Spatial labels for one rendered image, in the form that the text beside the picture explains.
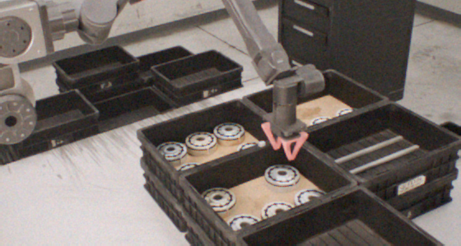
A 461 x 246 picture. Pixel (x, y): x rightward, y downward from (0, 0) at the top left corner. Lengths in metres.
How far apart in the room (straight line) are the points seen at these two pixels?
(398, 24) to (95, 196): 2.13
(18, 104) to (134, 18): 3.41
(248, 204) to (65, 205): 0.63
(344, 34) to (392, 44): 0.39
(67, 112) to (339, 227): 1.72
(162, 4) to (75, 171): 3.06
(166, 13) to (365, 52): 2.15
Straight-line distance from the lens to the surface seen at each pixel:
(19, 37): 1.34
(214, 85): 3.05
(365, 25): 3.38
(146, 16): 5.04
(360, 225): 1.72
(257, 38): 1.48
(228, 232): 1.51
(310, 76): 1.49
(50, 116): 3.03
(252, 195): 1.79
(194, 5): 5.25
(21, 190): 2.17
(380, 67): 3.60
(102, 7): 1.37
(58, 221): 1.99
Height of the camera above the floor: 1.91
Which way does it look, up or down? 30 degrees down
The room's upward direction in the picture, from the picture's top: 4 degrees counter-clockwise
